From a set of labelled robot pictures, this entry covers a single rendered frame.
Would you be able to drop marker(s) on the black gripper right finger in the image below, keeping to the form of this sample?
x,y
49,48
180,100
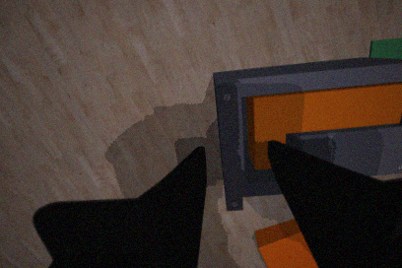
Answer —
x,y
348,219

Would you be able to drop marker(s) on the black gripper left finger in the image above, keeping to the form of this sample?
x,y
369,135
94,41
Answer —
x,y
165,222

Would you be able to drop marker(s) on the orange l-shaped part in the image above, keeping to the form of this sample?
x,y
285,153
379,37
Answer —
x,y
271,117

